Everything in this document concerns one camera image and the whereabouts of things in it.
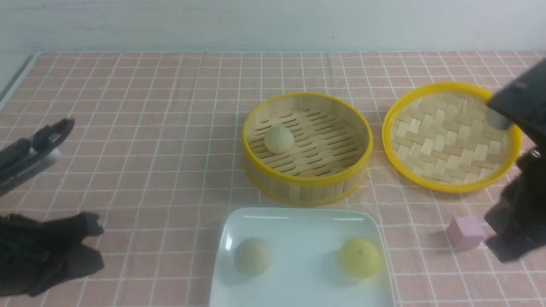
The white square plate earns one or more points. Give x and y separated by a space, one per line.
304 270

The yellow-rimmed woven steamer lid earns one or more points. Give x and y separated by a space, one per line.
438 137

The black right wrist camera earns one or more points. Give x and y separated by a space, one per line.
522 103

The yellow-rimmed bamboo steamer basket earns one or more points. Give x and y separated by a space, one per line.
328 161

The pink checkered tablecloth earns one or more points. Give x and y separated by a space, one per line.
157 152

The cream steamed bun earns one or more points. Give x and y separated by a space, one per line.
279 140

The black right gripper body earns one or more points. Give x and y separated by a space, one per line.
519 218

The yellow steamed bun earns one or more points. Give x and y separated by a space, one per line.
360 258

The beige steamed bun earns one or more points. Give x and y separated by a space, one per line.
253 257

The pink cube block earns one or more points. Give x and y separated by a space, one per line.
465 232

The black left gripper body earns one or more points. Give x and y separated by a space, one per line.
36 256

